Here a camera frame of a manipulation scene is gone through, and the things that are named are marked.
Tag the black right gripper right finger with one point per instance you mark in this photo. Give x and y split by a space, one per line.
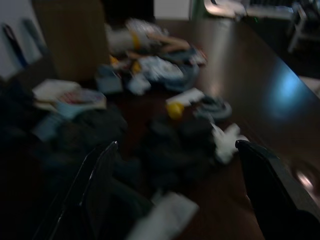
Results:
272 195

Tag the white chair frame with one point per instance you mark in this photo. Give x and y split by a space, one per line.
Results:
300 27

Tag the white paper sheet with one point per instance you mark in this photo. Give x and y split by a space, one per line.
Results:
170 217

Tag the black cloth pile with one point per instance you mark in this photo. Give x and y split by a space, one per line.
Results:
180 150

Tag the small yellow object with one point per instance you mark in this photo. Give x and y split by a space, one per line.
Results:
175 110

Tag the crumpled white paper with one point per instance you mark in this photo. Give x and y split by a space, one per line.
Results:
226 142

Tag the plain brown cardboard box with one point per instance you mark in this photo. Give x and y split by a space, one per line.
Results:
75 37

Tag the printed magazine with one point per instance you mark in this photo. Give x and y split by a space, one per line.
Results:
72 96

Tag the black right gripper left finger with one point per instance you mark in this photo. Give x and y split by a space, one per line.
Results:
82 200

